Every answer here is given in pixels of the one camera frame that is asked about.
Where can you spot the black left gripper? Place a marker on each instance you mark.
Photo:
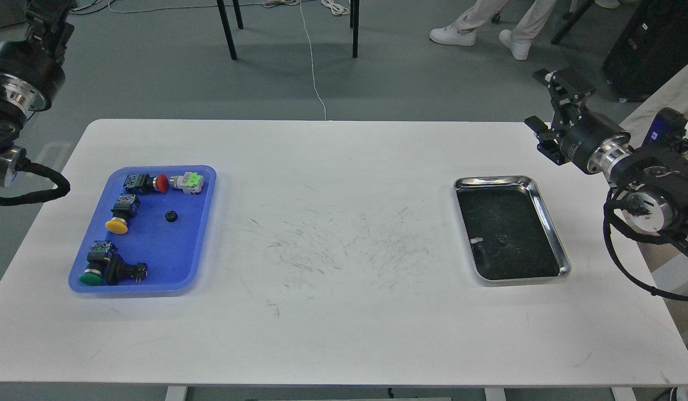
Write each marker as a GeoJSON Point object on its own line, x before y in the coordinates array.
{"type": "Point", "coordinates": [30, 77]}

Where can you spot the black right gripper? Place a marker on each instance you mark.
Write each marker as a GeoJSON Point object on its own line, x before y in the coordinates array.
{"type": "Point", "coordinates": [579, 136]}

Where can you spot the small black gear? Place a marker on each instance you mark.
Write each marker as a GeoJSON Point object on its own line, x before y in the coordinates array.
{"type": "Point", "coordinates": [171, 216]}

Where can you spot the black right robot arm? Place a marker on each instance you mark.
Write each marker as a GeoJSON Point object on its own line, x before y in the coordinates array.
{"type": "Point", "coordinates": [647, 199]}

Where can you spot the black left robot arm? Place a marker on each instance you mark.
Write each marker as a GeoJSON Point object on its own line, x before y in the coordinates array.
{"type": "Point", "coordinates": [13, 159]}

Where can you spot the beige cloth cover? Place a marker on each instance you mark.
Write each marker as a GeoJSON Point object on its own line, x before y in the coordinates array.
{"type": "Point", "coordinates": [673, 94]}

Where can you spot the steel tray with black mat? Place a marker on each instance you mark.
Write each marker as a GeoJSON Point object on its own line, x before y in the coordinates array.
{"type": "Point", "coordinates": [509, 231]}

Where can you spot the black equipment case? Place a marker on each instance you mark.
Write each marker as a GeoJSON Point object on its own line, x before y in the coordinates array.
{"type": "Point", "coordinates": [650, 50]}

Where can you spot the blue plastic tray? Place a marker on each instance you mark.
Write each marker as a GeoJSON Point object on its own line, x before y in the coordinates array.
{"type": "Point", "coordinates": [171, 250]}

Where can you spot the red pushbutton switch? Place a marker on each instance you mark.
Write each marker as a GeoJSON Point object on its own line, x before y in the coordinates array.
{"type": "Point", "coordinates": [145, 184]}

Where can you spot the yellow pushbutton switch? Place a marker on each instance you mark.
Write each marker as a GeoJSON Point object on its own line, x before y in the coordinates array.
{"type": "Point", "coordinates": [126, 206]}

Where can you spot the green and white switch block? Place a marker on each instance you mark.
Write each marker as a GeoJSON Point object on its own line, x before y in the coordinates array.
{"type": "Point", "coordinates": [189, 182]}

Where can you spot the green pushbutton switch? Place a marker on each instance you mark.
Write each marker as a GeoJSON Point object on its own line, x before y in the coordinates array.
{"type": "Point", "coordinates": [100, 264]}

